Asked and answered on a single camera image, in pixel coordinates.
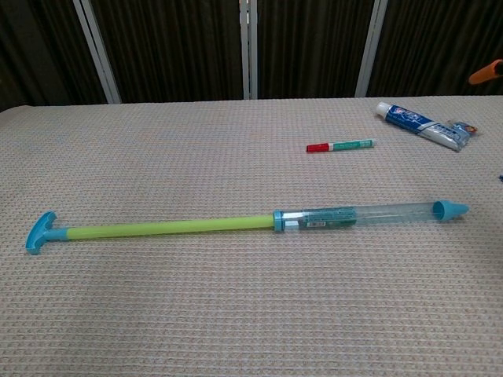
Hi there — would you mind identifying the blue and white toothpaste tube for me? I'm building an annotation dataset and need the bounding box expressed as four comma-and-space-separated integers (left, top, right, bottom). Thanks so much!
375, 101, 471, 153

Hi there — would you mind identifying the white marker with red cap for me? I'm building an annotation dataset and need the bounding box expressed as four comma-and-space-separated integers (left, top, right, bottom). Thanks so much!
306, 137, 378, 154

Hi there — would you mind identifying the blue green water pump toy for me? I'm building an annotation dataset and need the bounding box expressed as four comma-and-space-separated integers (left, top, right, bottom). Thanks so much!
24, 199, 471, 256

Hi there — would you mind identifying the small blue snack packet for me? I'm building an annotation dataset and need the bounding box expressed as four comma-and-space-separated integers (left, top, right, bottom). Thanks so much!
447, 119, 483, 137

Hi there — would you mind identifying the white screen frame post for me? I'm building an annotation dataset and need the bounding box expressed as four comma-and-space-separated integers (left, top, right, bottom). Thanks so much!
238, 0, 259, 101
354, 0, 390, 98
72, 0, 123, 105

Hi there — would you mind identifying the dark pleated screen curtain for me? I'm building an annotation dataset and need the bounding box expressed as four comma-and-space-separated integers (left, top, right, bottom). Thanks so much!
255, 0, 374, 101
367, 0, 503, 98
90, 0, 244, 105
0, 0, 109, 113

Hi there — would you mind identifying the beige woven tablecloth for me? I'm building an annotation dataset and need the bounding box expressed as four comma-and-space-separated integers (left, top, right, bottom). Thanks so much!
0, 95, 503, 377

